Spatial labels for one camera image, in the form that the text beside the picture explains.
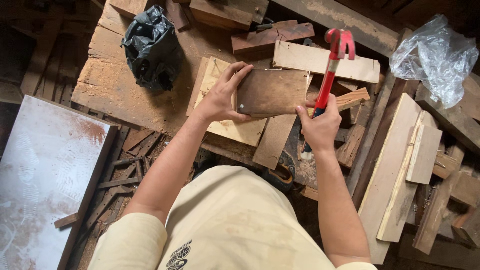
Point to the person's left hand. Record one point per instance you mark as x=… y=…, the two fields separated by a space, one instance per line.
x=215 y=101

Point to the person's right hand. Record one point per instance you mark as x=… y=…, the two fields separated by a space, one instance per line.
x=326 y=127

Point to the red claw hammer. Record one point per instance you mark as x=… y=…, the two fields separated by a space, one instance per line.
x=328 y=75

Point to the dark brown wooden board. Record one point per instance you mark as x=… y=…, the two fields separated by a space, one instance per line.
x=272 y=92

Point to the reddish weathered wood piece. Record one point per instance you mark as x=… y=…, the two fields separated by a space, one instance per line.
x=350 y=146

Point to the light plywood board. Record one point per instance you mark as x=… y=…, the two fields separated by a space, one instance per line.
x=232 y=131

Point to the small pale wood wedge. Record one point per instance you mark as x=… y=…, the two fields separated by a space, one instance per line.
x=352 y=98

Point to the brown hardboard strip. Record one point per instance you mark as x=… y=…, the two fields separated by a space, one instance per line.
x=273 y=140

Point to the pale wide wooden plank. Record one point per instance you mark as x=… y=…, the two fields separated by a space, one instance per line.
x=318 y=60

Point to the long pale wooden plank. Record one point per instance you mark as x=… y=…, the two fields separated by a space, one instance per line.
x=382 y=176

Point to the black plastic bag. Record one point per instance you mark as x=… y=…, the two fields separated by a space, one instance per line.
x=152 y=48

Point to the reddish brown wood block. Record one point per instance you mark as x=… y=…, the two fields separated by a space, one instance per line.
x=270 y=37

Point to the thick brown wood block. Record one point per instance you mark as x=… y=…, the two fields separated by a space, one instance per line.
x=225 y=13

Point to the narrow reddish wood strip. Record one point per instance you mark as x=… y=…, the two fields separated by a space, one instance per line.
x=177 y=14

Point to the short pale wood block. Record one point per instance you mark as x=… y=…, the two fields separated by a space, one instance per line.
x=423 y=155

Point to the pale thin wood strip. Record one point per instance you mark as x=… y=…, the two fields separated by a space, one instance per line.
x=401 y=202

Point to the dusty wooden beam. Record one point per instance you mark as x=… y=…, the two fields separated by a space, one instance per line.
x=348 y=22

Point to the heap of dark wood slats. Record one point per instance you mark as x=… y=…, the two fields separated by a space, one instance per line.
x=120 y=176

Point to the person's beige shirt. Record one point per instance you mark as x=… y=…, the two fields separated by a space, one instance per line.
x=232 y=225

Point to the clear plastic bag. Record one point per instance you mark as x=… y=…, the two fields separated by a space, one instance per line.
x=435 y=60

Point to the heap of wood offcuts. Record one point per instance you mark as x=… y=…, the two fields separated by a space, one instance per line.
x=450 y=180

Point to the white laminated panel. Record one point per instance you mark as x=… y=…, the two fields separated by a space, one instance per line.
x=45 y=180

